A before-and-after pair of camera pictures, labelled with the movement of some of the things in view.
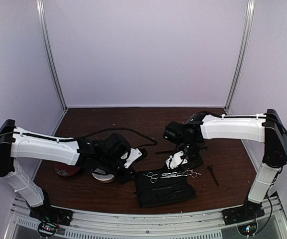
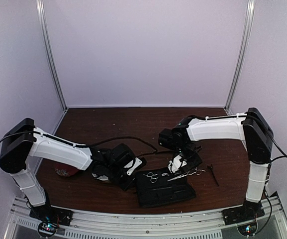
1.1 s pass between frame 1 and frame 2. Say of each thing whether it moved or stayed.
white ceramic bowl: stayed
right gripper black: stayed
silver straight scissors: moved
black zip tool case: stayed
